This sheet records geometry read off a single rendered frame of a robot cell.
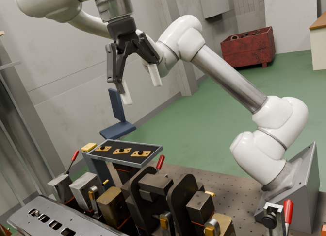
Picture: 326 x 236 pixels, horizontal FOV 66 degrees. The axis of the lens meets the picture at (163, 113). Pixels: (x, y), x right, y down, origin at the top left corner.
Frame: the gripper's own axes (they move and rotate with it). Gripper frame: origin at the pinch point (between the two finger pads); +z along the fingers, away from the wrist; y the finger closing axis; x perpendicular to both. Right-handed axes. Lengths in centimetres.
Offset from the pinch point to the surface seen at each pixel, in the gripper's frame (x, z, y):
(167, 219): 4.3, 36.9, 11.6
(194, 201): 10.8, 34.1, 4.7
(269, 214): 35.3, 25.1, 10.6
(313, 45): -36, 101, -463
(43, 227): -53, 46, 28
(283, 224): 37.4, 27.8, 9.9
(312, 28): -35, 71, -457
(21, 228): -64, 46, 33
